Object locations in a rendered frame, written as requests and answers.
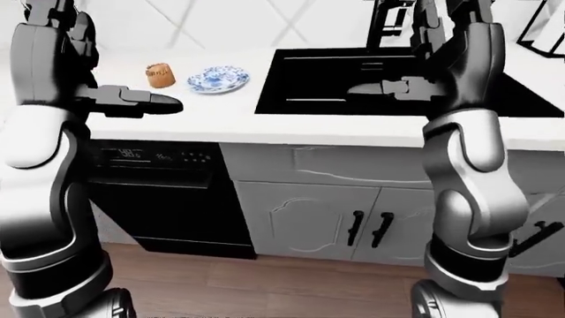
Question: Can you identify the gray cabinet drawer front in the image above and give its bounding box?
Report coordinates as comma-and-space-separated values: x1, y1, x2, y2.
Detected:
219, 143, 436, 191

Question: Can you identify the blue white patterned plate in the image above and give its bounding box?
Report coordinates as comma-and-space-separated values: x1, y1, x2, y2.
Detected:
186, 65, 252, 95

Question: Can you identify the black dishwasher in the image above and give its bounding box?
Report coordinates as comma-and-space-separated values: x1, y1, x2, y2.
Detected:
85, 138, 258, 261

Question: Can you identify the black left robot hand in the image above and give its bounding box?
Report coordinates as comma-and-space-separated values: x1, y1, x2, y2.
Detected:
8, 0, 185, 117

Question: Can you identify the gray cabinet door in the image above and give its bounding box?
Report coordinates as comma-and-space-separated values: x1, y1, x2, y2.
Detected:
351, 185, 438, 268
506, 190, 565, 278
232, 179, 381, 263

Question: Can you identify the black cabinet door handle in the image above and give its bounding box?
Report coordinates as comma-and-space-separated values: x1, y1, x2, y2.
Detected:
508, 220, 565, 259
370, 211, 395, 249
346, 209, 365, 247

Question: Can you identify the black wire rack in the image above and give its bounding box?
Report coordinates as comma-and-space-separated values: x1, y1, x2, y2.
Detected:
515, 0, 565, 60

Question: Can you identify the black kitchen sink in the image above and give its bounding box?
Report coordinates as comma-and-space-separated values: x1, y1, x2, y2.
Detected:
254, 48, 565, 118

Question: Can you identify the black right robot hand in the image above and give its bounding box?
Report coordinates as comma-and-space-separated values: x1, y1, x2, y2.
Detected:
347, 0, 507, 113

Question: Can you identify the black sink faucet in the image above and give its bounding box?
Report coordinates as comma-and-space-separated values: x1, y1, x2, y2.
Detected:
365, 0, 426, 51

